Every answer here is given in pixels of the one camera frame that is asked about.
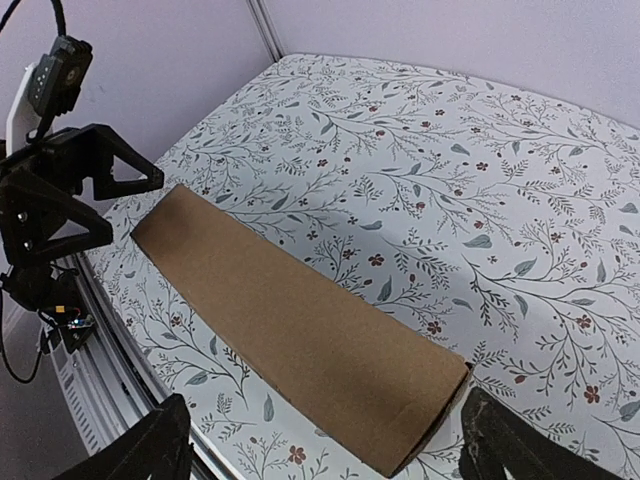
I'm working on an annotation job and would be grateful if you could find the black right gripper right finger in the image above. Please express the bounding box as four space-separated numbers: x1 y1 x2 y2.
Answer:
458 387 617 480

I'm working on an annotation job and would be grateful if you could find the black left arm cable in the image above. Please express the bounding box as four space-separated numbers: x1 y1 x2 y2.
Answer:
0 0 69 39

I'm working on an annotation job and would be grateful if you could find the aluminium left frame post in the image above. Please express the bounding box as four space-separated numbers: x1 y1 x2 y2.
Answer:
247 0 285 62

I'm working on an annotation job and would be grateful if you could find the brown cardboard box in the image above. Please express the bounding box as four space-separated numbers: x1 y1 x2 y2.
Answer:
132 185 469 478

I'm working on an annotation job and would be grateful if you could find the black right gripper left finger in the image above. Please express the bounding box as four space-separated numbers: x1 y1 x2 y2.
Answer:
54 394 193 480

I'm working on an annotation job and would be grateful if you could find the aluminium front rail base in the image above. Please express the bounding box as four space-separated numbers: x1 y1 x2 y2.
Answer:
0 254 221 480

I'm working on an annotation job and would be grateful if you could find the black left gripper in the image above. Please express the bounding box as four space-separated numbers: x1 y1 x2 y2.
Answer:
1 124 164 312

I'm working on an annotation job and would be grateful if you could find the floral patterned table mat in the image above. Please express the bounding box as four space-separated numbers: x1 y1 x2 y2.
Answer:
84 52 640 480

